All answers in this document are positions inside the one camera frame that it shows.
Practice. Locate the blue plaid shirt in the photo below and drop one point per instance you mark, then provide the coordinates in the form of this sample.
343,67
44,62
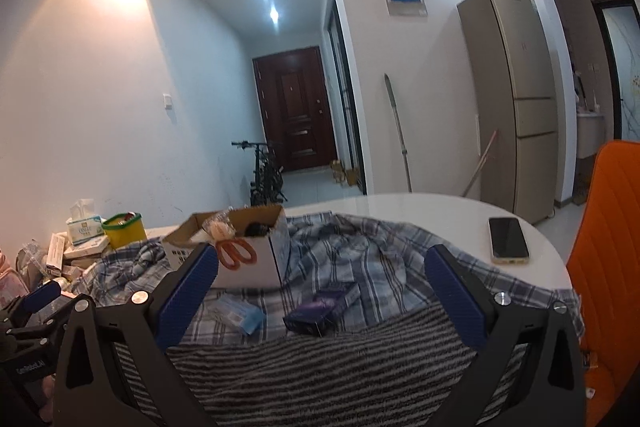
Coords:
360,247

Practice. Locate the black bicycle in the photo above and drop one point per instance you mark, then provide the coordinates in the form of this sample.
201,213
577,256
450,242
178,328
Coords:
265,182

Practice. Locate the ceiling spotlight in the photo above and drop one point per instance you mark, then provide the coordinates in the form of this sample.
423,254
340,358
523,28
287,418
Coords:
274,13

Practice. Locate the light blue packet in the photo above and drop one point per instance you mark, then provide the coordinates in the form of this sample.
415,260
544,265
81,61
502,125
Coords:
240,314

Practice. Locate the dark purple cigarette box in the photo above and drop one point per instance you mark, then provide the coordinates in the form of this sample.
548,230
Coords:
320,307

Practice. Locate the grey striped blanket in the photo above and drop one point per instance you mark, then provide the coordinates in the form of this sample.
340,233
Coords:
325,372

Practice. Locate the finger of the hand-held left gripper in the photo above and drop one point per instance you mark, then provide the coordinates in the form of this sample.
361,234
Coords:
45,322
42,295

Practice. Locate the cardboard box on floor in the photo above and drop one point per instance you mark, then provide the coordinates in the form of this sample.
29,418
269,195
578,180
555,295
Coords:
337,169
352,177

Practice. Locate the white light switch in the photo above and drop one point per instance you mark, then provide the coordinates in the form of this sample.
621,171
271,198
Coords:
167,100

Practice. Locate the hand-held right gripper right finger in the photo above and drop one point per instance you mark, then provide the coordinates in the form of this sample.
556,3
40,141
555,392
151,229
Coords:
457,297

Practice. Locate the wooden broom stick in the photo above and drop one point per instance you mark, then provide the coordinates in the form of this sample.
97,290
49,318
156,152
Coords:
480,162

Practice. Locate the white bathroom cabinet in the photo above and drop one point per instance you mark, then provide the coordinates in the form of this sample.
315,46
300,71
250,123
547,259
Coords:
589,134

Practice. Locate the yellow container with green rim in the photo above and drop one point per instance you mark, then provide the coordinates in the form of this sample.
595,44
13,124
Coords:
124,234

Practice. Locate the beige refrigerator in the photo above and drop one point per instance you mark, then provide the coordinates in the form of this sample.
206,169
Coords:
510,97

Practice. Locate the clear wrapped item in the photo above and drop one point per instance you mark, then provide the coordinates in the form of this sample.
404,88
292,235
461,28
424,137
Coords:
217,224

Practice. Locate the white tissue box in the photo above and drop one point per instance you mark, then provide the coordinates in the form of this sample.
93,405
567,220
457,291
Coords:
86,227

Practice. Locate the black framed glass door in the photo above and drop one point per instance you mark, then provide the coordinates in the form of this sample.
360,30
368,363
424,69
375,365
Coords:
345,107

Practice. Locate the dark framed patterned glass door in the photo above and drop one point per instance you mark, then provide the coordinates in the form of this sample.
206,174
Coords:
620,67

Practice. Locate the orange chair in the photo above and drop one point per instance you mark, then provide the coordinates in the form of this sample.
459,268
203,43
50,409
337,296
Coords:
610,257

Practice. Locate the black item in box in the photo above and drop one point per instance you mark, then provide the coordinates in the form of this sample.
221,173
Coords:
257,229

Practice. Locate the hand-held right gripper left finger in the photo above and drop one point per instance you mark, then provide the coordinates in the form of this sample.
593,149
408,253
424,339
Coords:
187,292

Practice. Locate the dark brown entrance door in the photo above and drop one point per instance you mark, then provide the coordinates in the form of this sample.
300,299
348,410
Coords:
295,112

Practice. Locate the cardboard box with orange print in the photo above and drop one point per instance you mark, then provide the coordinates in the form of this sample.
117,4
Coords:
250,267

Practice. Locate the pile of white flat boxes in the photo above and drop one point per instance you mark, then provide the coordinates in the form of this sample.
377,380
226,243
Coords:
75,254

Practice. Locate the smartphone with cream case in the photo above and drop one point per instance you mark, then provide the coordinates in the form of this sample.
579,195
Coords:
509,239

